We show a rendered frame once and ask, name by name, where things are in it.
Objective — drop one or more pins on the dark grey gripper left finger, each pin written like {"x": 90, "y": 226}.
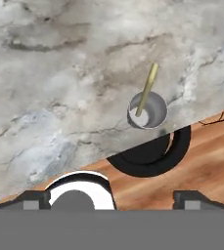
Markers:
{"x": 32, "y": 200}

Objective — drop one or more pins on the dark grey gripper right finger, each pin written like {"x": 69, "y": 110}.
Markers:
{"x": 191, "y": 200}

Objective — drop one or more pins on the clear glass cup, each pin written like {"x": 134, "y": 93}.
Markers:
{"x": 152, "y": 112}

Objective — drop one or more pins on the black round stool seat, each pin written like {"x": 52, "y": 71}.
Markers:
{"x": 156, "y": 156}

